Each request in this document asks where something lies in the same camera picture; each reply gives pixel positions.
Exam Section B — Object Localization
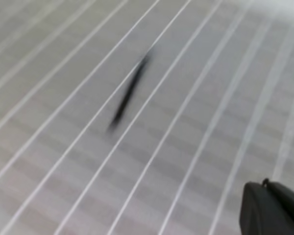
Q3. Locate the grey grid tablecloth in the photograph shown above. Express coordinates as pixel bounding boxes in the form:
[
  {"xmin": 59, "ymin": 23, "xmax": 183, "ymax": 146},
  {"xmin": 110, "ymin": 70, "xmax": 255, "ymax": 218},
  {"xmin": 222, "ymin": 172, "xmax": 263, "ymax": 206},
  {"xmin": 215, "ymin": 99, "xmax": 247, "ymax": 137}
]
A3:
[{"xmin": 0, "ymin": 0, "xmax": 294, "ymax": 235}]

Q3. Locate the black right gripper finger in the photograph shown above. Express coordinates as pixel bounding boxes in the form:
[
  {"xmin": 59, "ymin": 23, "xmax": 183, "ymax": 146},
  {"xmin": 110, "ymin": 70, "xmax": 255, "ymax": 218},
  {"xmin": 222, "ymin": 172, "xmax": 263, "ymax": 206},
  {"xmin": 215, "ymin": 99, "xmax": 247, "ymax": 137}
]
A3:
[{"xmin": 239, "ymin": 178, "xmax": 294, "ymax": 235}]

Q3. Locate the black pen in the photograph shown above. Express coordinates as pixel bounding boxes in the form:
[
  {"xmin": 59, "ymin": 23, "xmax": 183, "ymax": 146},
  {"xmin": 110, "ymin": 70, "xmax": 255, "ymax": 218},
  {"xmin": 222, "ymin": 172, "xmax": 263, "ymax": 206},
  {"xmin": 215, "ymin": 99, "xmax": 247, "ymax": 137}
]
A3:
[{"xmin": 107, "ymin": 48, "xmax": 154, "ymax": 133}]

